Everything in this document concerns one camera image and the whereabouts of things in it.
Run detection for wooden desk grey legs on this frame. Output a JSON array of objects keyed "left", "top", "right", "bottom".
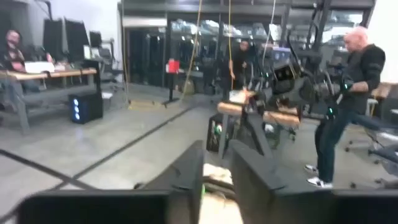
[{"left": 0, "top": 67, "right": 98, "bottom": 134}]

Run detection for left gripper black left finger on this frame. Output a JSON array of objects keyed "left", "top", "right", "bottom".
[{"left": 18, "top": 139, "right": 205, "bottom": 224}]

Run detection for person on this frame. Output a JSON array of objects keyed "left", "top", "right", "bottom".
[
  {"left": 228, "top": 40, "right": 253, "bottom": 94},
  {"left": 0, "top": 29, "right": 53, "bottom": 94},
  {"left": 306, "top": 26, "right": 386, "bottom": 189}
]

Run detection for red box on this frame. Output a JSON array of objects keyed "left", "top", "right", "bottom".
[{"left": 166, "top": 58, "right": 181, "bottom": 74}]

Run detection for grey office chair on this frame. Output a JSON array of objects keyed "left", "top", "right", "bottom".
[{"left": 345, "top": 118, "right": 398, "bottom": 187}]

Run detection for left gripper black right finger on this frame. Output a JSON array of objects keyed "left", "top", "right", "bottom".
[{"left": 229, "top": 139, "right": 398, "bottom": 224}]

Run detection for yellow hanging cable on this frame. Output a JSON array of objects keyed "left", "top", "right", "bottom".
[{"left": 228, "top": 0, "right": 233, "bottom": 91}]

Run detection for black monitor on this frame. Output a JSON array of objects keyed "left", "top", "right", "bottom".
[
  {"left": 43, "top": 19, "right": 65, "bottom": 62},
  {"left": 63, "top": 18, "right": 91, "bottom": 62}
]

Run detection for black stand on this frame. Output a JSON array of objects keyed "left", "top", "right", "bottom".
[{"left": 161, "top": 73, "right": 181, "bottom": 108}]

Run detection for computer tower blue lights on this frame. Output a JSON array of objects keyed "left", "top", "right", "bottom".
[{"left": 68, "top": 91, "right": 104, "bottom": 124}]

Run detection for black computer tower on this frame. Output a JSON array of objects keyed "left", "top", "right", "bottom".
[{"left": 206, "top": 113, "right": 231, "bottom": 153}]

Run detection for wooden workbench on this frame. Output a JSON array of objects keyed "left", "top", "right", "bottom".
[{"left": 217, "top": 90, "right": 301, "bottom": 128}]

